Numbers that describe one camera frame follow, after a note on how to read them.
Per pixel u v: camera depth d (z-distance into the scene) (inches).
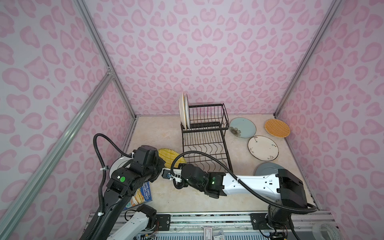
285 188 19.0
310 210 15.6
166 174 22.5
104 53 33.1
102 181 19.6
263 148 39.9
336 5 27.1
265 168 35.4
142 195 31.5
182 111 28.3
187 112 28.8
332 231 27.2
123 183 16.7
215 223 29.5
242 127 44.3
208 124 42.0
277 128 43.4
